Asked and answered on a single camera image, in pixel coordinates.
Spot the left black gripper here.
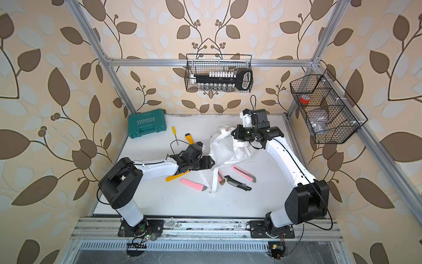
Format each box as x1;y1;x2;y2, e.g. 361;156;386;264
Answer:
188;155;216;170

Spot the white printed tote pouch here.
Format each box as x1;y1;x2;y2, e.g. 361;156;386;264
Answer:
199;125;256;194

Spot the black utility knife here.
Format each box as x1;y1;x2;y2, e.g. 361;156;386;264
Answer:
224;176;252;191

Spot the large yellow utility knife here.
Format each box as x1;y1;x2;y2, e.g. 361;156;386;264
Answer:
166;170;190;182

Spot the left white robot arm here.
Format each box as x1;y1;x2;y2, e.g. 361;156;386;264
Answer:
97;142;215;228

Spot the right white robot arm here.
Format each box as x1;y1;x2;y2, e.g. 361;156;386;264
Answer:
231;124;331;236

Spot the yellow knife near pouch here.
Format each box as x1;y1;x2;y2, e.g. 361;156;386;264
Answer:
185;133;195;145

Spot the black socket bit holder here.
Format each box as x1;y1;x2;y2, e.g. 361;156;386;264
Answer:
185;68;253;92

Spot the red item in basket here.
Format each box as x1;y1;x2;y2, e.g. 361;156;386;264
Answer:
300;94;311;105

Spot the green plastic tool case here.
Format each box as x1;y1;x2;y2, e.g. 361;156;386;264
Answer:
127;109;167;139

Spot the clear plastic bag in basket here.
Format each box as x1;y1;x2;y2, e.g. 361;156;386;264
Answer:
308;109;329;133

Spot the yellow handle screwdriver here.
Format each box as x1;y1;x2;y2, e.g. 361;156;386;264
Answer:
171;126;179;146

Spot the back black wire basket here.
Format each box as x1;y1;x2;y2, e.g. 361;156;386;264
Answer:
184;53;253;92

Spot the black wire basket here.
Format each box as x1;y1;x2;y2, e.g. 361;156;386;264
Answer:
290;69;368;144
184;53;253;92

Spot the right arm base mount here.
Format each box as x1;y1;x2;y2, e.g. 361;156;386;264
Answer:
246;219;295;239

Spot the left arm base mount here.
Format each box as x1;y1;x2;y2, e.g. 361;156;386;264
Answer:
118;218;164;240

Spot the right black wire basket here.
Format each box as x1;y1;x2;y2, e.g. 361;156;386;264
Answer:
290;69;368;144

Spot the aluminium front rail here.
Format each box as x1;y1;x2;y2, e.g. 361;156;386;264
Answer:
71;217;344;242

